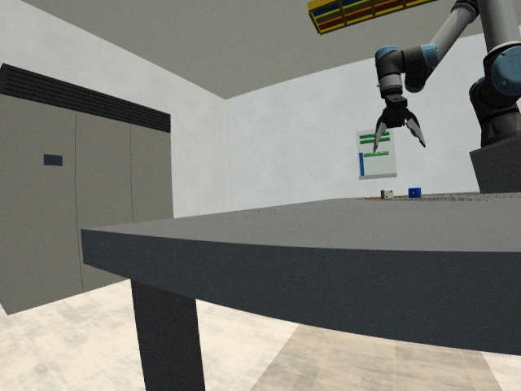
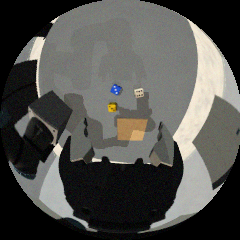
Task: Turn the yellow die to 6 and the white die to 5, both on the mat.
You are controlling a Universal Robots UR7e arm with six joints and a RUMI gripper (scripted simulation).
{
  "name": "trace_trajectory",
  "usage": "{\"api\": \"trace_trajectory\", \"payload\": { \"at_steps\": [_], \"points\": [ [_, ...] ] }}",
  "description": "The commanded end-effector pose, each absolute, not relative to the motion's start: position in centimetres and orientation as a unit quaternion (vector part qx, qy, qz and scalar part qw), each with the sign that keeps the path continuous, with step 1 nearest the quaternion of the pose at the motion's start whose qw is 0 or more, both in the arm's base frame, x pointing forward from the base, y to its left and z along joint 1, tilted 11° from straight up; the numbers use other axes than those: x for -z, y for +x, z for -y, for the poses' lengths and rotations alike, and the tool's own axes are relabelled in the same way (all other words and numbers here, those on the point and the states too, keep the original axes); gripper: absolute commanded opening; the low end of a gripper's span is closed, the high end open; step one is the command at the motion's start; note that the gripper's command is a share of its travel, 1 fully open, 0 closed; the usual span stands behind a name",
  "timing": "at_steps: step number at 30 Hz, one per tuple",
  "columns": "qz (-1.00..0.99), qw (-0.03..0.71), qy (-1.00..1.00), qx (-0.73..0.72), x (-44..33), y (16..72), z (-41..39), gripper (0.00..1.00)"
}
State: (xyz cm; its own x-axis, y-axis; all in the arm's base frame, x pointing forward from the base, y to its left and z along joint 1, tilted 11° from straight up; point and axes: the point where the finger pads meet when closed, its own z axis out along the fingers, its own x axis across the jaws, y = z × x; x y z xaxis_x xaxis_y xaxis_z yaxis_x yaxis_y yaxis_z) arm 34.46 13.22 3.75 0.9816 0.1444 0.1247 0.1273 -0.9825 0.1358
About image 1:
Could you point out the blue die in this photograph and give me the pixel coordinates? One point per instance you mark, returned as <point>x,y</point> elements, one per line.
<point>415,192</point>

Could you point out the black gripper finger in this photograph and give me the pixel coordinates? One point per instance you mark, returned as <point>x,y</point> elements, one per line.
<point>413,125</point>
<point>380,128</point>

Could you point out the white die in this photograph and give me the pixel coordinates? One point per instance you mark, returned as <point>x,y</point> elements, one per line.
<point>387,194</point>

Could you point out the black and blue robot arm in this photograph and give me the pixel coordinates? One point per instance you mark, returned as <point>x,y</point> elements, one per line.
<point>493,96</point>

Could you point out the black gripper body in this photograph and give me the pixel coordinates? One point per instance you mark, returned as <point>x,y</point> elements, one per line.
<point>396,116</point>

